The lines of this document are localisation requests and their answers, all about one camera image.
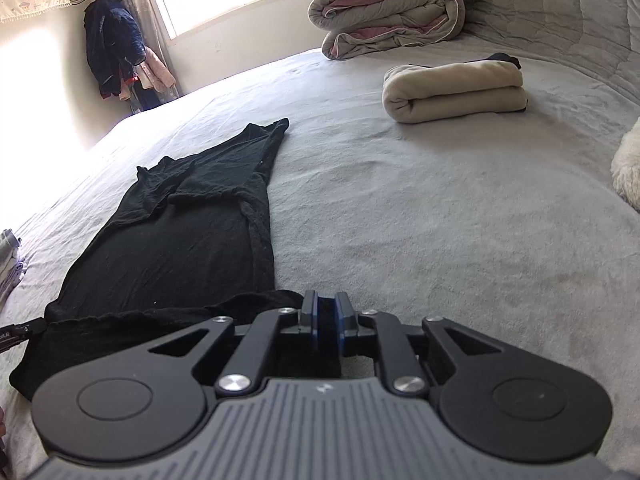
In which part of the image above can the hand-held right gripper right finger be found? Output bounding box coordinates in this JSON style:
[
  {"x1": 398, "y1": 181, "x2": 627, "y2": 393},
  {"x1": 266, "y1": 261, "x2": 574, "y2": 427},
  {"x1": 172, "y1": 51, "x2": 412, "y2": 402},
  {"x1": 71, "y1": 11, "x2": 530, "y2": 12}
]
[{"x1": 336, "y1": 291, "x2": 501, "y2": 397}]

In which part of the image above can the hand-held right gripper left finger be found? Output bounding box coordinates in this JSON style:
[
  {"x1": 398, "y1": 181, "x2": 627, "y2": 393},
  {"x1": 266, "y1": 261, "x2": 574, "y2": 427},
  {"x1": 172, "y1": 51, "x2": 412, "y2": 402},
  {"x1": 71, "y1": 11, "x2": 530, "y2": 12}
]
[{"x1": 147, "y1": 290, "x2": 318, "y2": 397}]

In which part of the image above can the black t-shirt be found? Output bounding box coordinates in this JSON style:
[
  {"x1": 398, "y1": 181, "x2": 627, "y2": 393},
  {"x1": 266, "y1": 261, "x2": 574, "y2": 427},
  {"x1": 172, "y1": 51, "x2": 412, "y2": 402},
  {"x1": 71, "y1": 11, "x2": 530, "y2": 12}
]
[{"x1": 9, "y1": 118, "x2": 346, "y2": 403}]

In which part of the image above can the stack of folded clothes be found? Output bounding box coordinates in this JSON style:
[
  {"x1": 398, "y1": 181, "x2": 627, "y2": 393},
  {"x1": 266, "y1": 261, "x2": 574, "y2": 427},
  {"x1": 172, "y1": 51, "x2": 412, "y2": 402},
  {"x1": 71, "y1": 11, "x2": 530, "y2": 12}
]
[{"x1": 0, "y1": 229, "x2": 26, "y2": 311}]

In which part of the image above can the grey bed sheet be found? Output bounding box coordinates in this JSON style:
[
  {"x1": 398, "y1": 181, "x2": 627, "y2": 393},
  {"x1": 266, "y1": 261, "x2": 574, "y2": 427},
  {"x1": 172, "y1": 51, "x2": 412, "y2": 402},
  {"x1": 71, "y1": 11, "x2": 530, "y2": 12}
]
[{"x1": 0, "y1": 35, "x2": 640, "y2": 480}]

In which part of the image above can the folded cream garment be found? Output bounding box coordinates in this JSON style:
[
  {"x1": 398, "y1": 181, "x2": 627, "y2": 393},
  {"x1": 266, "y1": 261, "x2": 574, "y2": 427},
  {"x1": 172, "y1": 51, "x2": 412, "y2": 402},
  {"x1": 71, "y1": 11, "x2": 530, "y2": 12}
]
[{"x1": 382, "y1": 60, "x2": 529, "y2": 124}]

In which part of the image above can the hanging pink garment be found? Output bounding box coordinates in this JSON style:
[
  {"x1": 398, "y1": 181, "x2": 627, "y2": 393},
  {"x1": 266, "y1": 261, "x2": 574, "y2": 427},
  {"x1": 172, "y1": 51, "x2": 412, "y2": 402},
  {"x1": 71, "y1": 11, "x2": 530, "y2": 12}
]
[{"x1": 120, "y1": 46, "x2": 177, "y2": 101}]

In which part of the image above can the dark folded cloth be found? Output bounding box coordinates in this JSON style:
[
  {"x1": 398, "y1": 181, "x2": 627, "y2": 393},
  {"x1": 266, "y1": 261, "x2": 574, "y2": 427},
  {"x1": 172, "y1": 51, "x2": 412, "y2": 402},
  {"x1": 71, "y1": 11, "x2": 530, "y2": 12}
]
[{"x1": 482, "y1": 52, "x2": 523, "y2": 72}]

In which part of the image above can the folded grey pink quilt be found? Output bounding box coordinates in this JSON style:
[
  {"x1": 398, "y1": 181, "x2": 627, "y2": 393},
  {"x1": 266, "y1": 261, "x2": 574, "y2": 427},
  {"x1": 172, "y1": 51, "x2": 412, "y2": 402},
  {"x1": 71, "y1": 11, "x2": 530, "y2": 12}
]
[{"x1": 307, "y1": 0, "x2": 466, "y2": 61}]

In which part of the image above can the white plush toy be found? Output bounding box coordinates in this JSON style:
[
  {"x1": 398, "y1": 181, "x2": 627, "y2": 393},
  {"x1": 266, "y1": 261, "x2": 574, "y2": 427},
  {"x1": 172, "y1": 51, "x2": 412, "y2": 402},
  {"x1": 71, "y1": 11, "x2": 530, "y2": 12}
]
[{"x1": 611, "y1": 117, "x2": 640, "y2": 211}]

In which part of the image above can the grey quilted headboard cover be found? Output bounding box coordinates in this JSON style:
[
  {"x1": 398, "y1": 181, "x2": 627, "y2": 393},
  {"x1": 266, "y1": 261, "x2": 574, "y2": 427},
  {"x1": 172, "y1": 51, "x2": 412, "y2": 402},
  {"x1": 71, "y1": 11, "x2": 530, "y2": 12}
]
[{"x1": 450, "y1": 0, "x2": 640, "y2": 126}]

